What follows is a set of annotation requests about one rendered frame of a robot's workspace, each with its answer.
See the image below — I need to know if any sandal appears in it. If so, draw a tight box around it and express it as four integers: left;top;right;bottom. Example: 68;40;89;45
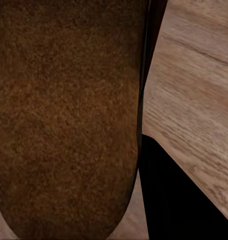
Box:
0;0;168;240

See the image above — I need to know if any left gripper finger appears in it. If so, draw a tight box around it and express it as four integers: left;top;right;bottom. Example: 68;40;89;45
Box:
139;134;228;240

